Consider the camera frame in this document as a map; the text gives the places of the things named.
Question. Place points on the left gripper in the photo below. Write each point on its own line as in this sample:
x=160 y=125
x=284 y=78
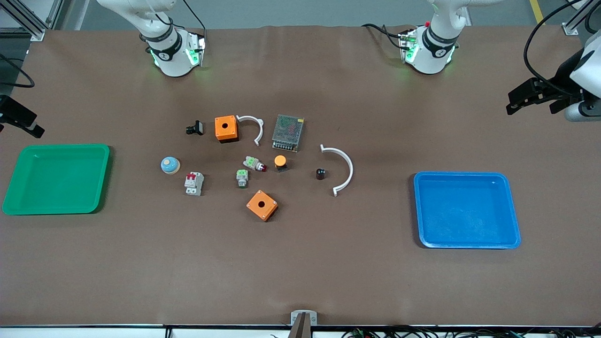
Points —
x=562 y=77

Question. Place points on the white red circuit breaker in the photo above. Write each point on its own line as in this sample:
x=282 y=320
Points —
x=194 y=184

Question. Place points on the small black cylindrical capacitor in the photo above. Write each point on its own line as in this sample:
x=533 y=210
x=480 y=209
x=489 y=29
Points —
x=320 y=174

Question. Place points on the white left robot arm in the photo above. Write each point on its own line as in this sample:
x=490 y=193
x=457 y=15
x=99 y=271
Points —
x=432 y=56

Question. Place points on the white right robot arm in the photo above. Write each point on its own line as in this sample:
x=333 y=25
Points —
x=173 y=56

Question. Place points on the green plastic tray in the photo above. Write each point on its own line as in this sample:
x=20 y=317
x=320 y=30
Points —
x=56 y=180

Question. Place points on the blue plastic tray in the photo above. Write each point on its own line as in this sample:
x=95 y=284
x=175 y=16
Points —
x=467 y=211

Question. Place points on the blue round dome button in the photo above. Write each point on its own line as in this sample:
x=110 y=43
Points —
x=170 y=165

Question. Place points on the orange button box with hole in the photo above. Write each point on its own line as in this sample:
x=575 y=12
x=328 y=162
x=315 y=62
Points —
x=262 y=205
x=226 y=129

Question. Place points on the large white curved clamp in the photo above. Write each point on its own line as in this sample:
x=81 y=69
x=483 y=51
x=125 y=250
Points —
x=350 y=166

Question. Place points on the green white contact block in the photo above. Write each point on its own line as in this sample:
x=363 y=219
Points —
x=242 y=178

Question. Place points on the red tipped indicator lamp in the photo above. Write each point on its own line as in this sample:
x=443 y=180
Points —
x=253 y=163

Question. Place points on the small white curved clamp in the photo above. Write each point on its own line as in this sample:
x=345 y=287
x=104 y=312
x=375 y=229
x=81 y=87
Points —
x=259 y=129

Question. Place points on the metal mesh power supply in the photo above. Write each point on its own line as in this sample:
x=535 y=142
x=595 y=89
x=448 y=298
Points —
x=288 y=133

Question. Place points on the orange cap push button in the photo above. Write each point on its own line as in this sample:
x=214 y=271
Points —
x=281 y=162

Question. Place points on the aluminium frame post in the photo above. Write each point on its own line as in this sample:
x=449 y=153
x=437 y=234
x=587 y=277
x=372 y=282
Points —
x=28 y=21
x=574 y=26

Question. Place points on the small black switch part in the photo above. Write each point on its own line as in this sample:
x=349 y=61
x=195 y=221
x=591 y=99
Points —
x=196 y=127

